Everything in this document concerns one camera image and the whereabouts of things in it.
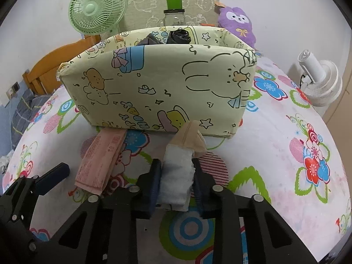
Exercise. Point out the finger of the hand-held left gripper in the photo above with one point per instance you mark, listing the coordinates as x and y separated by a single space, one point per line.
52 174

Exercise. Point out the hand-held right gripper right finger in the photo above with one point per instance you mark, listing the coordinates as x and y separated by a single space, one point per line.
198 189

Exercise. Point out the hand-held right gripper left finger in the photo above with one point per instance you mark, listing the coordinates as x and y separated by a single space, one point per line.
155 189

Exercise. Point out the white sock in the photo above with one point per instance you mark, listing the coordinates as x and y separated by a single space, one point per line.
176 176

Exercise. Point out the pink packet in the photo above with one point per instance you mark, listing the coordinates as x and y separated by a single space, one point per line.
96 162

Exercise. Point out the yellow printed fabric storage box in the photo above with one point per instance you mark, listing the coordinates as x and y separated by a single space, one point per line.
154 82

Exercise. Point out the black plastic bag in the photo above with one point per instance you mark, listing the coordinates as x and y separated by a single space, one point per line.
178 36

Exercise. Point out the grey plaid blanket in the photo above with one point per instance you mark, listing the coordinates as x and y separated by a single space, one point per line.
24 107

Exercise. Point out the floral printed sheet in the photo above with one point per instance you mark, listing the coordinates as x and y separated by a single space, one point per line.
275 148

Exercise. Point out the wooden bed headboard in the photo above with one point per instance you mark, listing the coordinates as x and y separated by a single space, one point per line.
44 68

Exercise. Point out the white desk fan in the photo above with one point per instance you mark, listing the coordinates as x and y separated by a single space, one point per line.
321 79

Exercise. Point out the small orange object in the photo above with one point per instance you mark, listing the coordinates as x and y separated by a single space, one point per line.
206 24

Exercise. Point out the green desk fan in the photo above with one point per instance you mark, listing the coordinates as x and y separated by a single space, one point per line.
90 8

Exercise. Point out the glass jar with green lid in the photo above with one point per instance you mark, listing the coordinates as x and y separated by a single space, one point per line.
173 18

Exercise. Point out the purple plush toy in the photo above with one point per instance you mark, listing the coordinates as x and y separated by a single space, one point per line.
238 19

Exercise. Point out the beige printed board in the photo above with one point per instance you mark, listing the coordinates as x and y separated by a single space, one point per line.
145 2

